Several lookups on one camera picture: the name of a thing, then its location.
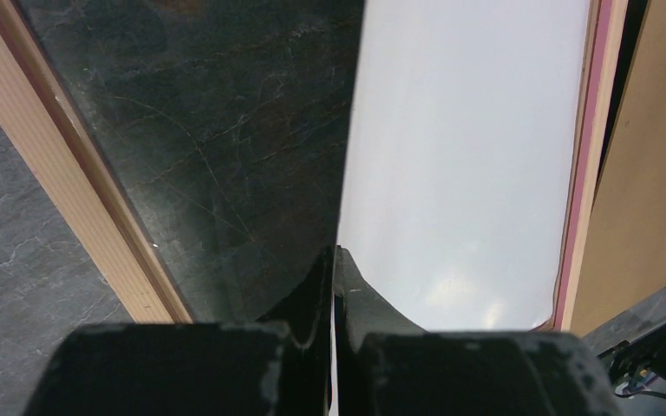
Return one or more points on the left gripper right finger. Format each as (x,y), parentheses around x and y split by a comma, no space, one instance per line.
(387,365)

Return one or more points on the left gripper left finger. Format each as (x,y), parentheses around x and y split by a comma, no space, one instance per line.
(277,365)

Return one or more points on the colourful printed photo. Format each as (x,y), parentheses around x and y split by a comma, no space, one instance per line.
(459,159)

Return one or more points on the brown cardboard backing board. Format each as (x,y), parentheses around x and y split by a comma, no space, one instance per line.
(624,260)

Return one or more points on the wooden picture frame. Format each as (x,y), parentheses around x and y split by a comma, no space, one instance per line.
(45,129)

